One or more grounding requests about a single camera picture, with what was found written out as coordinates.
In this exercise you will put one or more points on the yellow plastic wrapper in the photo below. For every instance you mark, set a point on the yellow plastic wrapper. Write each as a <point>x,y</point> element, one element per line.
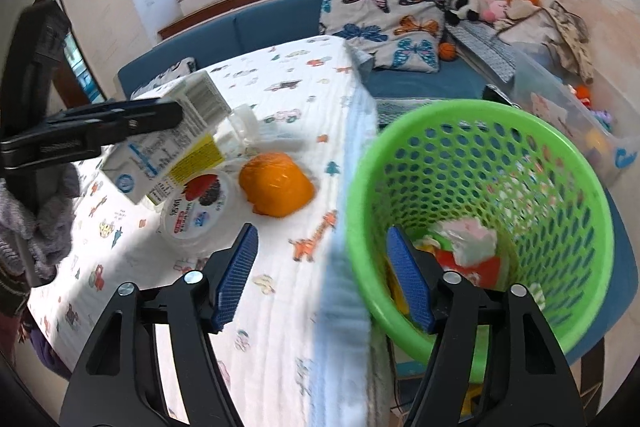
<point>396,292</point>

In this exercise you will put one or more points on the beige patterned cloth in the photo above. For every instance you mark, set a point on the beige patterned cloth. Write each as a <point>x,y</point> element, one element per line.
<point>570,42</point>

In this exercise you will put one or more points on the pink plush toy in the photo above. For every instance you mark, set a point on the pink plush toy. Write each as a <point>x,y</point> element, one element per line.
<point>495,9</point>

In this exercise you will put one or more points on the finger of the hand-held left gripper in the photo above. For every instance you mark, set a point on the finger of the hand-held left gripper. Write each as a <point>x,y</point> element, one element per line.
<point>150,117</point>

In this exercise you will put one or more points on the small orange toy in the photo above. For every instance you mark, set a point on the small orange toy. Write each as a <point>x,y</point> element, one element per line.
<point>582,96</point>

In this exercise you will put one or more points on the green plastic basket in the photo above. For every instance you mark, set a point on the green plastic basket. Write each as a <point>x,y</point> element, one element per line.
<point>365,217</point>

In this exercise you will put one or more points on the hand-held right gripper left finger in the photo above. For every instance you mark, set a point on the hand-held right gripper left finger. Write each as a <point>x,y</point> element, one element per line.
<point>235,277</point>

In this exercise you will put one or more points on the butterfly print pillow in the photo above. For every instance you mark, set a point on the butterfly print pillow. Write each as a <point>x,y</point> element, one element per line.
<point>380,27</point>

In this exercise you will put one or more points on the small purple toy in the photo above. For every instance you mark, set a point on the small purple toy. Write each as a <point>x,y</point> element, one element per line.
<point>602,116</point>

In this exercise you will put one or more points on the white yogurt cup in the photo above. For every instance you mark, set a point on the white yogurt cup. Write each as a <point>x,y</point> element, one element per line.
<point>200,217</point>

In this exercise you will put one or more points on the grey folded cloth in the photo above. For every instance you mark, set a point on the grey folded cloth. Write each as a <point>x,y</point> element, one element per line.
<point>525,27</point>

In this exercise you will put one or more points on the white milk carton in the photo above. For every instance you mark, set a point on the white milk carton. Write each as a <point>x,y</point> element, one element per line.
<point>150,157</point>

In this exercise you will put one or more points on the blue patterned cloth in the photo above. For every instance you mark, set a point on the blue patterned cloth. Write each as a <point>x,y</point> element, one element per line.
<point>485,47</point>

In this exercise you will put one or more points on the clear and orange plastic capsule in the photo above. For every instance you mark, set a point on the clear and orange plastic capsule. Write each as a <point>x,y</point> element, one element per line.
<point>275,184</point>

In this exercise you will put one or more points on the clear plastic storage bin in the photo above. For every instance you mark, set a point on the clear plastic storage bin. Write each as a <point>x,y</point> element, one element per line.
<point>620,157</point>

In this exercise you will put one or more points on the small printed pillow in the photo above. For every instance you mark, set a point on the small printed pillow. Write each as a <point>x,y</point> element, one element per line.
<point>175,69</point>

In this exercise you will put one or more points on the white paper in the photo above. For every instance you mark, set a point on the white paper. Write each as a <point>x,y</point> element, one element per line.
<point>465,239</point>

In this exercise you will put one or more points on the small orange ball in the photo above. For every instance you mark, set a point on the small orange ball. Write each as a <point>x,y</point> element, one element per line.
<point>448,51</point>

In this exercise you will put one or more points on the red printed paper cup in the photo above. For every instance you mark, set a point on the red printed paper cup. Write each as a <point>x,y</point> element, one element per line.
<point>480,274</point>

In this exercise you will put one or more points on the blue sofa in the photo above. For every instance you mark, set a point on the blue sofa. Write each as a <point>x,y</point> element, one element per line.
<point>270,22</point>

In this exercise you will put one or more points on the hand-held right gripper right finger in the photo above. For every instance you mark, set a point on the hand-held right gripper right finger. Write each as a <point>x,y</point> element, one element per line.
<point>410,282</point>

